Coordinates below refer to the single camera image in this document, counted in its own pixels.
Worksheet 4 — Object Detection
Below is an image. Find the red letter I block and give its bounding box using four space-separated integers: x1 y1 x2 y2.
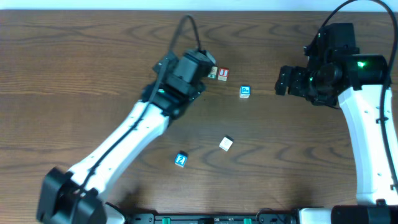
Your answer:
218 68 229 82

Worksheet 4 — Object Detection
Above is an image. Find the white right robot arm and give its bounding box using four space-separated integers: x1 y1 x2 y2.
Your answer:
275 23 397 223

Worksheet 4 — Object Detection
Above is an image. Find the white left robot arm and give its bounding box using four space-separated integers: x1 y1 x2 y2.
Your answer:
36 49 216 224

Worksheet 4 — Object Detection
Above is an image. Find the green number 4 block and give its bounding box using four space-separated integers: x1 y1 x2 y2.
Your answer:
207 67 218 79

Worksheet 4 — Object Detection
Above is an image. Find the blue letter P block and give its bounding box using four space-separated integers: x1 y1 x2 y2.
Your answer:
239 86 251 98

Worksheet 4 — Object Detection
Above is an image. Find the plain wooden ball block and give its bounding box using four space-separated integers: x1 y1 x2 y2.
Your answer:
219 136 233 152

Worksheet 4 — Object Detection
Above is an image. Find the blue number 2 block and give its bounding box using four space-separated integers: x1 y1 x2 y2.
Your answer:
174 152 188 167

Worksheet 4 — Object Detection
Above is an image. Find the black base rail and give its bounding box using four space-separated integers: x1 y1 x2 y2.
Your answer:
125 208 299 224

